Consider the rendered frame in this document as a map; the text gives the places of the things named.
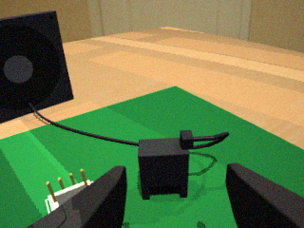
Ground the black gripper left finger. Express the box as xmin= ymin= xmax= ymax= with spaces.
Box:
xmin=27 ymin=166 xmax=128 ymax=228

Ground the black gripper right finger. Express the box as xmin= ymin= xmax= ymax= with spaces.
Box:
xmin=225 ymin=163 xmax=304 ymax=228

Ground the green circuit board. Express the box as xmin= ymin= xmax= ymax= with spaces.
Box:
xmin=0 ymin=85 xmax=304 ymax=228

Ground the black square panel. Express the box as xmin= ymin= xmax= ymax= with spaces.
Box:
xmin=0 ymin=10 xmax=75 ymax=124

